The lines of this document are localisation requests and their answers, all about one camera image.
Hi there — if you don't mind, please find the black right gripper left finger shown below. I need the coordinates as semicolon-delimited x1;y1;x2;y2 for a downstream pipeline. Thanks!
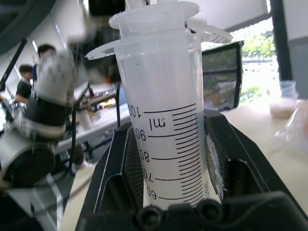
81;125;145;218

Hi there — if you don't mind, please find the long white background table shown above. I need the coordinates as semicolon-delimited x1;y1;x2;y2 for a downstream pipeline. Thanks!
54;81;133;154

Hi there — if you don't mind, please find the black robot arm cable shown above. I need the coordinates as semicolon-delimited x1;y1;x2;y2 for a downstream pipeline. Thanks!
61;83;121;178

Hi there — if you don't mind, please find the white paper cup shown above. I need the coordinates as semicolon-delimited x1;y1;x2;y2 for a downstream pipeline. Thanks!
76;111;93;131

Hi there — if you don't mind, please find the black framed monitor screen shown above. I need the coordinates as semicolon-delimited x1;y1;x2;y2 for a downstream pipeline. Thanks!
201;40;244;112

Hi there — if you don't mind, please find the crumpled clear plastic wrap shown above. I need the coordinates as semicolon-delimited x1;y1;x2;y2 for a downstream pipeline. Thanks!
273;99;308;156

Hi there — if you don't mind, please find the clear plastic 100 ml syringe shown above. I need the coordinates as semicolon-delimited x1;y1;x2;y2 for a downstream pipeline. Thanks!
85;0;233;208

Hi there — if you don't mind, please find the person in blue shirt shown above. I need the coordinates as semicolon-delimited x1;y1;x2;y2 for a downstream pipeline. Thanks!
31;43;58;93

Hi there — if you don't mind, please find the person in black shirt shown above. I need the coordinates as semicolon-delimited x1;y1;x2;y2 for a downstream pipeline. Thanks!
13;64;35;104

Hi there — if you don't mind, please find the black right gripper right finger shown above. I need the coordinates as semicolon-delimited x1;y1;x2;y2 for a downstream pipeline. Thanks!
203;109;285;201

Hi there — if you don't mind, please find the clear plastic cup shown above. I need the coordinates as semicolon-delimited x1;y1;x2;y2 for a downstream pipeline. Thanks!
269;80;299;120

